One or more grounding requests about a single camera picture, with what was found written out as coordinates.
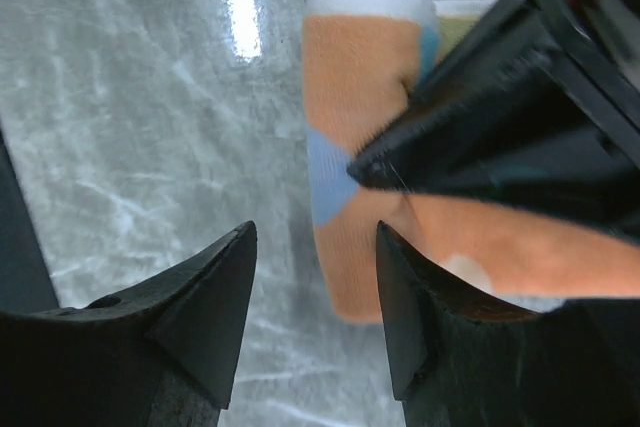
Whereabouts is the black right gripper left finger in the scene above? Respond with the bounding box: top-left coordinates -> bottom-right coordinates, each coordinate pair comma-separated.
1,221 -> 257,426

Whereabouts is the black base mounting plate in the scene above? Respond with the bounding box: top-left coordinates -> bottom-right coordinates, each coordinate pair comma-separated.
0,137 -> 59,314

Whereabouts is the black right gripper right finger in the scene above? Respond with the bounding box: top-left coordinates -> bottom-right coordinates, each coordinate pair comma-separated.
376,223 -> 639,426

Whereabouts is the orange patterned towel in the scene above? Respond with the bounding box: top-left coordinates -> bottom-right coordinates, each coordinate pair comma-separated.
302,0 -> 639,324

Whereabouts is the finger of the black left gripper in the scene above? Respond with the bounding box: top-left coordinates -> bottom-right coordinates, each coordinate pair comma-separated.
348,0 -> 639,227

